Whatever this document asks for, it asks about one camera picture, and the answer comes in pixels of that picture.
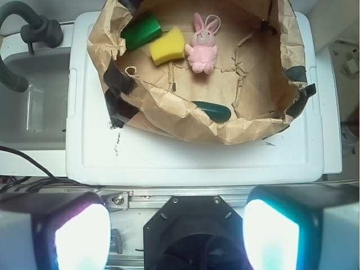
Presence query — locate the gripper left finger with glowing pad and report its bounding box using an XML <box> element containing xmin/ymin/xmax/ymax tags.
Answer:
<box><xmin>1</xmin><ymin>192</ymin><xmax>111</xmax><ymax>269</ymax></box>

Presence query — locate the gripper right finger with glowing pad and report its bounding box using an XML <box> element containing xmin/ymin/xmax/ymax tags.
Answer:
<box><xmin>242</xmin><ymin>183</ymin><xmax>359</xmax><ymax>269</ymax></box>

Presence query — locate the green sponge block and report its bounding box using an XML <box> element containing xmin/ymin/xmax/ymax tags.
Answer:
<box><xmin>121</xmin><ymin>15</ymin><xmax>163</xmax><ymax>51</ymax></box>

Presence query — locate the yellow sponge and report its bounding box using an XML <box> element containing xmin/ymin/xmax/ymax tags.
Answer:
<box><xmin>149</xmin><ymin>26</ymin><xmax>185</xmax><ymax>66</ymax></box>

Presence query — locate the white plastic bin lid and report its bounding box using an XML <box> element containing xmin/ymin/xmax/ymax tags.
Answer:
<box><xmin>66</xmin><ymin>12</ymin><xmax>325</xmax><ymax>187</ymax></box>

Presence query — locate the clear plastic sink tub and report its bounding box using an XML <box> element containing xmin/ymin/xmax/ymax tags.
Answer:
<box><xmin>1</xmin><ymin>47</ymin><xmax>70</xmax><ymax>150</ymax></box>

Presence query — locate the dark green oval object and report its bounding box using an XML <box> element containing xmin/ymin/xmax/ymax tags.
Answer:
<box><xmin>192</xmin><ymin>101</ymin><xmax>231</xmax><ymax>122</ymax></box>

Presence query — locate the small white adapter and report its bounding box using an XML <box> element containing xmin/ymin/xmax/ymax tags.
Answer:
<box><xmin>345</xmin><ymin>58</ymin><xmax>358</xmax><ymax>74</ymax></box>

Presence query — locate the crumpled brown paper bag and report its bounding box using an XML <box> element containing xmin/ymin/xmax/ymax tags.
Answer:
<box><xmin>87</xmin><ymin>1</ymin><xmax>316</xmax><ymax>145</ymax></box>

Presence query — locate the black faucet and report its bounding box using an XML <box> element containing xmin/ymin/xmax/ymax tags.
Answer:
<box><xmin>0</xmin><ymin>0</ymin><xmax>64</xmax><ymax>93</ymax></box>

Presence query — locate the pink plush bunny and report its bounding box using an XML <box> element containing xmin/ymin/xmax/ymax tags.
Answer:
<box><xmin>184</xmin><ymin>12</ymin><xmax>221</xmax><ymax>75</ymax></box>

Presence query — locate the black cable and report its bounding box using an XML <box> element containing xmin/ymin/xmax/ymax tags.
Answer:
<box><xmin>0</xmin><ymin>145</ymin><xmax>99</xmax><ymax>193</ymax></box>

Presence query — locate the aluminium rail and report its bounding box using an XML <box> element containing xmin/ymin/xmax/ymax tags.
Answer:
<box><xmin>96</xmin><ymin>186</ymin><xmax>253</xmax><ymax>211</ymax></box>

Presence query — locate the black octagonal mount plate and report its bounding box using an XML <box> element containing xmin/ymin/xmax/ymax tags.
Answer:
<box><xmin>143</xmin><ymin>196</ymin><xmax>251</xmax><ymax>269</ymax></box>

